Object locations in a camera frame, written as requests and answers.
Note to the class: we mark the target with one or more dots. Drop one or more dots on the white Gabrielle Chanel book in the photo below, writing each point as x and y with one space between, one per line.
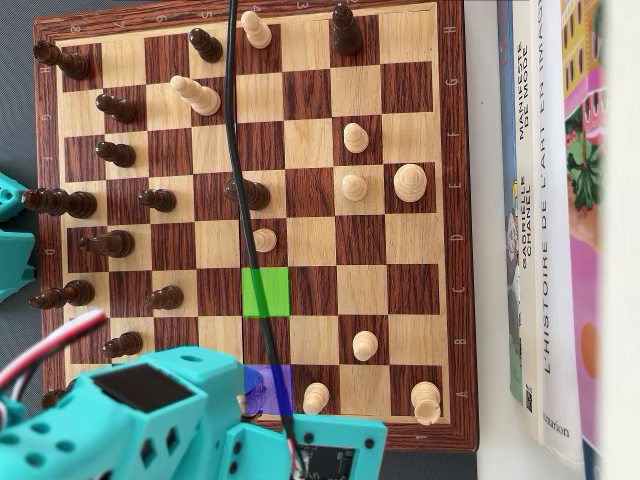
529 150

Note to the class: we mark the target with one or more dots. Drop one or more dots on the white art history book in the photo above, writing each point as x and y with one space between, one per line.
550 250

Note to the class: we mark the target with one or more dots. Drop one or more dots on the light wooden pawn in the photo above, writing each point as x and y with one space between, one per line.
266 241
316 397
365 345
355 187
356 140

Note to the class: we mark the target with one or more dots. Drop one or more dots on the dark wooden bishop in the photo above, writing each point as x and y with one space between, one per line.
77 292
347 37

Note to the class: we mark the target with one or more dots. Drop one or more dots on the light wooden rook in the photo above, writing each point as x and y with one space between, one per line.
425 397

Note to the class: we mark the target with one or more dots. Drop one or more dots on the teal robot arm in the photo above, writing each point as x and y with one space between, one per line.
45 450

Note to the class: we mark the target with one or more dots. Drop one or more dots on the dark wooden knight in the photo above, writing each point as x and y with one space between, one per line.
117 244

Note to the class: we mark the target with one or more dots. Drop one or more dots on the white blurry upright post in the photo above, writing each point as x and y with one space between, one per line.
625 250

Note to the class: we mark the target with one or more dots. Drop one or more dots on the dark wooden pawn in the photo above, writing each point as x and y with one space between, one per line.
122 110
170 298
210 49
162 201
122 156
125 344

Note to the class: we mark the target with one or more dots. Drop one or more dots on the dark wooden rook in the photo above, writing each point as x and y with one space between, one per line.
52 400
75 65

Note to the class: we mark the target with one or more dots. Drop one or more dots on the pink illustrated book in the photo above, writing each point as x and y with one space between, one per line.
582 280

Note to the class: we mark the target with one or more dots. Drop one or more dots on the teal mounted camera module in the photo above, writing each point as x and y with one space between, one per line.
350 430

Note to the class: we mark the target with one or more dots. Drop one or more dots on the folding wooden chessboard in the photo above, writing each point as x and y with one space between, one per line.
310 242

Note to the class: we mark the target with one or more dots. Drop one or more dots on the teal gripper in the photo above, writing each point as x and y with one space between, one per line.
248 434

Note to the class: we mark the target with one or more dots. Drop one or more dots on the dark wooden queen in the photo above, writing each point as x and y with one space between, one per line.
257 196

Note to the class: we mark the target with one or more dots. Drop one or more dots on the light wooden queen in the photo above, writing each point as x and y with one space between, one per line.
267 390

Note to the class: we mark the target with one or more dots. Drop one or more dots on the large light pawn right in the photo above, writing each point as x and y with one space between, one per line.
410 182

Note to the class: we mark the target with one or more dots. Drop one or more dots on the light wooden bishop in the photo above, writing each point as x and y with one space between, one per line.
259 35

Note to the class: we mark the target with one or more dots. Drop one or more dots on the dark wooden king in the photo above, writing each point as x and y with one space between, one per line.
75 204

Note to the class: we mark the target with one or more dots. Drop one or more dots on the tall light wooden piece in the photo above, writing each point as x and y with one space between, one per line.
202 100

